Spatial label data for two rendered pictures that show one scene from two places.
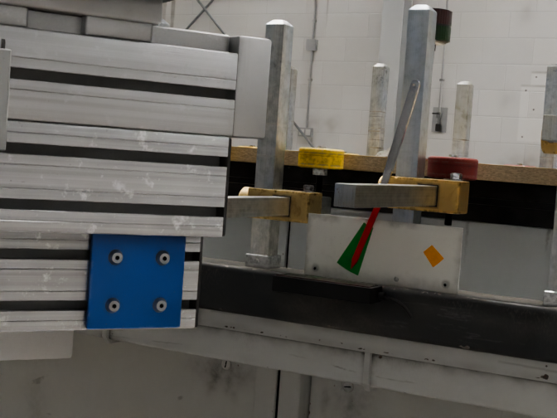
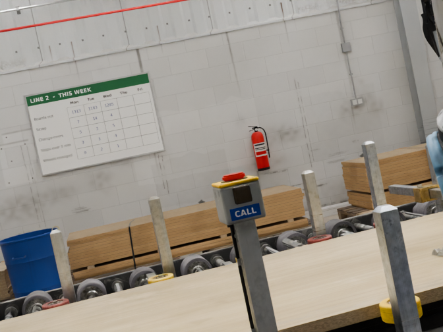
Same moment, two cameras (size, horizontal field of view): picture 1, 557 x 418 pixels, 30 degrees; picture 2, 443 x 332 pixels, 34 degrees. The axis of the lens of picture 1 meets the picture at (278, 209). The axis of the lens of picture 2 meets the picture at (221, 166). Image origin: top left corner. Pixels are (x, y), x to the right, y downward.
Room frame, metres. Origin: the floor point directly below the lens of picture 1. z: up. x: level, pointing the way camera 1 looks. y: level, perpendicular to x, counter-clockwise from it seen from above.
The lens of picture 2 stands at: (1.03, 1.27, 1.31)
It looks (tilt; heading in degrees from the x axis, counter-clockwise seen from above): 3 degrees down; 321
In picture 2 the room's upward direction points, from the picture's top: 12 degrees counter-clockwise
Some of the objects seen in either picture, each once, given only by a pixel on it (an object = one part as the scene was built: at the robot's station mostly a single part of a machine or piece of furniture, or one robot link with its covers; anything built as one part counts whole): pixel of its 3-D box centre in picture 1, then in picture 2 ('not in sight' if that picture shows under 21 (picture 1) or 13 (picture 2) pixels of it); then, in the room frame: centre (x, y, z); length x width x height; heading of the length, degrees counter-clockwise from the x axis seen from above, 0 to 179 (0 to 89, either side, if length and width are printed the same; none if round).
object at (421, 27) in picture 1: (411, 160); not in sight; (1.63, -0.20, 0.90); 0.04 x 0.04 x 0.48; 62
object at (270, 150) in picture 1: (269, 164); not in sight; (1.75, 0.02, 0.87); 0.04 x 0.04 x 0.48; 62
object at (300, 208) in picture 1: (278, 204); not in sight; (1.73, 0.00, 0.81); 0.14 x 0.06 x 0.05; 62
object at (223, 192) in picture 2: not in sight; (238, 201); (1.98, 0.47, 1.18); 0.07 x 0.07 x 0.08; 62
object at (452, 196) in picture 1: (423, 194); not in sight; (1.62, -0.22, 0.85); 0.14 x 0.06 x 0.05; 62
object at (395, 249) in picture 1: (380, 252); not in sight; (1.62, -0.16, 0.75); 0.26 x 0.01 x 0.10; 62
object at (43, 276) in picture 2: not in sight; (37, 269); (7.44, -1.50, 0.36); 0.59 x 0.57 x 0.73; 149
